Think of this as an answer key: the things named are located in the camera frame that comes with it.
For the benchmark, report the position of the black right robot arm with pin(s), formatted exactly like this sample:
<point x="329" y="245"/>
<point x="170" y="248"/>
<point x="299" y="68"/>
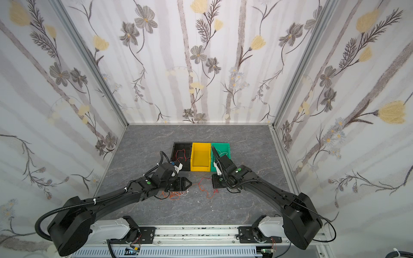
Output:
<point x="298" y="220"/>

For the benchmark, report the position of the green storage bin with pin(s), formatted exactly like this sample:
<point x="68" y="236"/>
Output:
<point x="222" y="149"/>

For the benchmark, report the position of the yellow storage bin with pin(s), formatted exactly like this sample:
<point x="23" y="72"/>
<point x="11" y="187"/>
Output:
<point x="200" y="160"/>

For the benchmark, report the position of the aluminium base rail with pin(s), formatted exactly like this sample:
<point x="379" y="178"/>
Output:
<point x="213" y="236"/>

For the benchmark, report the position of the black storage bin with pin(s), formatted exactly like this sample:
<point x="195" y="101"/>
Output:
<point x="181" y="152"/>

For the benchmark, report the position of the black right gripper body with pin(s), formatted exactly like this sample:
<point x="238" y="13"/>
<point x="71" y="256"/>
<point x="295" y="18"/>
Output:
<point x="220" y="163"/>

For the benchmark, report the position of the white perforated cable duct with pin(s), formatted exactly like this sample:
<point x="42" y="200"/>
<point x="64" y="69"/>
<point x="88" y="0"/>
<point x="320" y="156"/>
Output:
<point x="169" y="252"/>

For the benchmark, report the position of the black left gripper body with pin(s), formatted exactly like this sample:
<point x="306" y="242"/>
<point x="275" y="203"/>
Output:
<point x="177" y="184"/>

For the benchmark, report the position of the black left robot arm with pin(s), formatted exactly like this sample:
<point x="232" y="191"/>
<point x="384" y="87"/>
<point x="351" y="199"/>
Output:
<point x="76" y="224"/>

